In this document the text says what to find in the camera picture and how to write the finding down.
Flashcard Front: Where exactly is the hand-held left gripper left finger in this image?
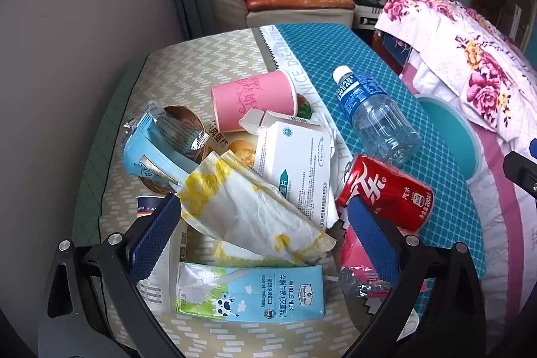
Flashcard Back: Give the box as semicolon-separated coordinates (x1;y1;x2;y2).
38;194;185;358

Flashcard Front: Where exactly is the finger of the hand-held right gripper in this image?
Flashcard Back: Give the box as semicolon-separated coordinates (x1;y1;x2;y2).
502;150;537;199

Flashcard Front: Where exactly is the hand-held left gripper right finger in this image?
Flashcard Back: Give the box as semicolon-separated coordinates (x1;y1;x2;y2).
347;195;487;358

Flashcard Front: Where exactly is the red snack packet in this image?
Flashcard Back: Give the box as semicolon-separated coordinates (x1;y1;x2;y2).
339;226;429;298

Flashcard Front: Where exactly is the white drink carton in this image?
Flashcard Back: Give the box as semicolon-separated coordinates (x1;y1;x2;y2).
136;232;189;314

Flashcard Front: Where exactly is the red soda can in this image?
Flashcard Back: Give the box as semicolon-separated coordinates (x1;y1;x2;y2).
335;154;435;233

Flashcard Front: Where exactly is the teal plastic basin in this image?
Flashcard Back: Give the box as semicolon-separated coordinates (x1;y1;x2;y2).
413;93;483;187

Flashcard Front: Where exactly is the light blue foil packet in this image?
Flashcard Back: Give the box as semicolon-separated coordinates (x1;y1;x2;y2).
123;100;210;191

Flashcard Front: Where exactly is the yellow white paper wrapper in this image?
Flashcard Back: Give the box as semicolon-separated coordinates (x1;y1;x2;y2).
176;150;336;266

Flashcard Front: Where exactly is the light blue milk carton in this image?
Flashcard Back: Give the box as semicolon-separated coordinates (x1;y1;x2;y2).
176;261;326;321

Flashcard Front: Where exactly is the white medicine box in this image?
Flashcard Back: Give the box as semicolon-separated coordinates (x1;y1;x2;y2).
239;108;340;233

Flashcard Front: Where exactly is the brown wicker bowl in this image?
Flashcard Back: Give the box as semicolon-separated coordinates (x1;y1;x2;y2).
138;105;208;195

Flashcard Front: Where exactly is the clear plastic bottle blue label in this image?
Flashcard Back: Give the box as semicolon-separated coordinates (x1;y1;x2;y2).
333;65;423;166

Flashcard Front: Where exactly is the green snack packet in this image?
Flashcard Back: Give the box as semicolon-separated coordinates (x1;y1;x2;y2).
294;92;315;119

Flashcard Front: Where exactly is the pink paper cup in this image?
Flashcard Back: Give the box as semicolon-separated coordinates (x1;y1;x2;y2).
210;70;298;132

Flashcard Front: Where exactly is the pink white bed sheet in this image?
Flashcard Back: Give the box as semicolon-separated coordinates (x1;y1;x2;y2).
398;48;537;350

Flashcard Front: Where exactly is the pink floral quilt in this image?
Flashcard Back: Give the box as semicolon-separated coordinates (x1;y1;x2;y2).
375;0;537;141

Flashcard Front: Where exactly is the grey partition panel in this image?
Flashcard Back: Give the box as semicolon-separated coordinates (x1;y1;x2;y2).
0;0;194;342

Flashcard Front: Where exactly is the white electronic device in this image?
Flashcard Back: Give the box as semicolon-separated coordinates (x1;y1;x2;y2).
352;3;384;29

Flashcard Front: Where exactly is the wooden bed frame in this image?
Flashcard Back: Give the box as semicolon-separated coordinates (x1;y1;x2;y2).
373;29;414;71

